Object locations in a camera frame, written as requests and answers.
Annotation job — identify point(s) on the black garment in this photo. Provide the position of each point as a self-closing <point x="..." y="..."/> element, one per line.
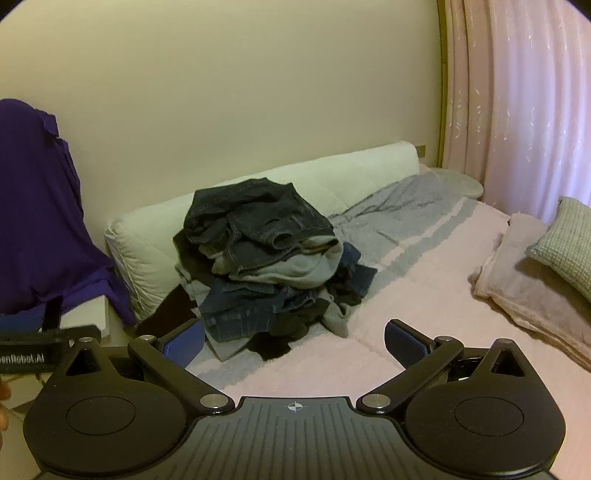
<point x="277" y="345"/>

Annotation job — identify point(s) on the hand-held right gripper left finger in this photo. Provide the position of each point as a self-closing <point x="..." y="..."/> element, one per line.
<point x="184" y="344"/>

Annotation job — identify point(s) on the person's left hand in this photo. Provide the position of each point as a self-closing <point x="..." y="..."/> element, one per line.
<point x="4" y="391"/>

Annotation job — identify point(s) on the pink grey striped bed blanket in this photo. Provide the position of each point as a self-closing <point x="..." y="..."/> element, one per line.
<point x="415" y="286"/>

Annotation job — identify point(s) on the dark denim jeans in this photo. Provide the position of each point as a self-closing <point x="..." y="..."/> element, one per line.
<point x="258" y="207"/>

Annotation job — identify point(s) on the purple cloth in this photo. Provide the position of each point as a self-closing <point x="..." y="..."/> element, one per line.
<point x="41" y="207"/>

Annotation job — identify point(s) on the wall socket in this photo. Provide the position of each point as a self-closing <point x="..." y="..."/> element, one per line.
<point x="421" y="149"/>

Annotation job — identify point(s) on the pink curtain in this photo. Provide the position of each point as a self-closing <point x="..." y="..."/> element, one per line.
<point x="521" y="115"/>

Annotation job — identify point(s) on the blue denim jeans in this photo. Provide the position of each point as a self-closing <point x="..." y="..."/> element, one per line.
<point x="240" y="309"/>

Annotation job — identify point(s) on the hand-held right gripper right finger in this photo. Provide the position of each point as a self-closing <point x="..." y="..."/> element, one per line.
<point x="406" y="344"/>

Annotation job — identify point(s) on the white bedside table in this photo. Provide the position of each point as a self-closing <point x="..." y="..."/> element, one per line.
<point x="87" y="314"/>

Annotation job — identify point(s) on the green knitted cushion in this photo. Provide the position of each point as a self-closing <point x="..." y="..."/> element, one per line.
<point x="568" y="244"/>

